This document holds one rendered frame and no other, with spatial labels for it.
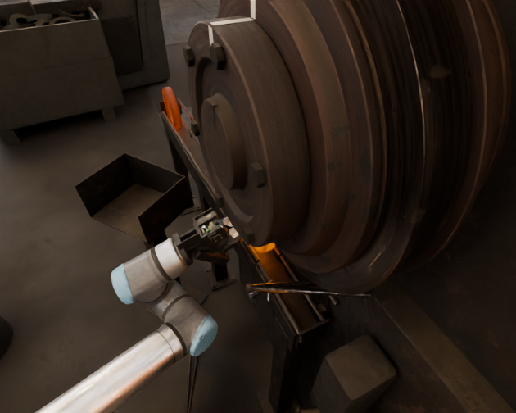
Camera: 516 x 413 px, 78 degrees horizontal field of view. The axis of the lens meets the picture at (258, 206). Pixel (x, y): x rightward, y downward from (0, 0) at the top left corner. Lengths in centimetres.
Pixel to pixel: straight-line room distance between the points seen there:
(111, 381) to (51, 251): 135
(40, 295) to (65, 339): 29
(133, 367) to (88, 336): 88
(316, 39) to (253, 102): 7
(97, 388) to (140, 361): 8
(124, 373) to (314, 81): 65
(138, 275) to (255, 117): 56
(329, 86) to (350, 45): 3
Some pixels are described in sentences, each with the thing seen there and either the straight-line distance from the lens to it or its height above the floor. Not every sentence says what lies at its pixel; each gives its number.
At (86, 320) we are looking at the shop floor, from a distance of 168.
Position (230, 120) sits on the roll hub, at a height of 117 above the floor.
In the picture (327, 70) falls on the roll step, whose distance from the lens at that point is 30.
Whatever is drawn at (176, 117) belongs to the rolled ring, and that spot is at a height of 64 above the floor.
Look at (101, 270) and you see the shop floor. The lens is 181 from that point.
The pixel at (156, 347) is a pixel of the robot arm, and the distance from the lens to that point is 78.
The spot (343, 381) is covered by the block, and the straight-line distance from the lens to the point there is 59.
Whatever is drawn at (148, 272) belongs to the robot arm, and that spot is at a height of 74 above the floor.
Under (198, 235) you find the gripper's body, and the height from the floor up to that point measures 79.
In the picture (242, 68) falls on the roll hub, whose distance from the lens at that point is 31.
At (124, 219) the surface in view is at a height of 60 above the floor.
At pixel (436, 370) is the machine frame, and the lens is 56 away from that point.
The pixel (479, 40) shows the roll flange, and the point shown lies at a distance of 31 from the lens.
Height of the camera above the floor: 135
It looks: 44 degrees down
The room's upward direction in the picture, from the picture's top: straight up
